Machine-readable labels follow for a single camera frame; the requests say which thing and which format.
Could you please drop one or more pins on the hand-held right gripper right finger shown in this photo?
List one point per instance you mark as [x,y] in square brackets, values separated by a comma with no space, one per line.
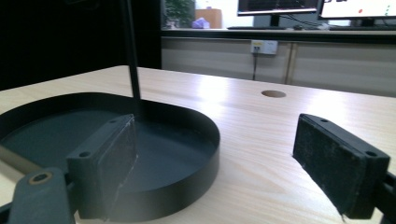
[330,161]

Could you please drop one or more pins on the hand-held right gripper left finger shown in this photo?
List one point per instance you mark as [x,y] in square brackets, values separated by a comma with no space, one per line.
[93,174]

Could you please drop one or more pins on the tan rod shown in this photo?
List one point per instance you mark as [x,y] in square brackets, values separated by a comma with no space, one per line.
[14,160]

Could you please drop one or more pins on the black round tray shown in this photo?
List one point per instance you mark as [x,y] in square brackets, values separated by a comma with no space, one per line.
[174,155]

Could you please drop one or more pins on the black metal pole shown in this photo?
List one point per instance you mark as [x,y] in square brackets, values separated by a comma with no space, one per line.
[130,46]

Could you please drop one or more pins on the dark office desk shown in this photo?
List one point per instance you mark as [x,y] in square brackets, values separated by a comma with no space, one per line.
[280,34]

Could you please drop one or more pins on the black computer mouse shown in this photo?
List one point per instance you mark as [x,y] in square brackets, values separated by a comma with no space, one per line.
[298,27]

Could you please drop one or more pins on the dark curtain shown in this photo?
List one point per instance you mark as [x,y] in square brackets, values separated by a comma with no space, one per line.
[62,37]

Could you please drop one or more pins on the black keyboard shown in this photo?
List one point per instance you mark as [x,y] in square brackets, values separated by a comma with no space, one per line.
[255,28]

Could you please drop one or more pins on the computer monitor with white screen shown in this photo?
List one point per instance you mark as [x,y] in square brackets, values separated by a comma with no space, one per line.
[358,7]

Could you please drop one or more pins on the computer monitor with dark screen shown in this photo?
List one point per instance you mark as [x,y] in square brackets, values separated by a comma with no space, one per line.
[277,6]

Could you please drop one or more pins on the green potted plant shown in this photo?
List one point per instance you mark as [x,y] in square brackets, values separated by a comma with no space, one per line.
[179,12]

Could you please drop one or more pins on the brown cardboard box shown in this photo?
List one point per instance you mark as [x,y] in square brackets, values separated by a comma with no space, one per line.
[214,17]

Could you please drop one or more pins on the purple object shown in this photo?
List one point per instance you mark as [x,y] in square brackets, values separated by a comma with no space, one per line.
[200,23]

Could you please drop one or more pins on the white wall socket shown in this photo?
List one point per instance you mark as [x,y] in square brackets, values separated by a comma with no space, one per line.
[264,46]

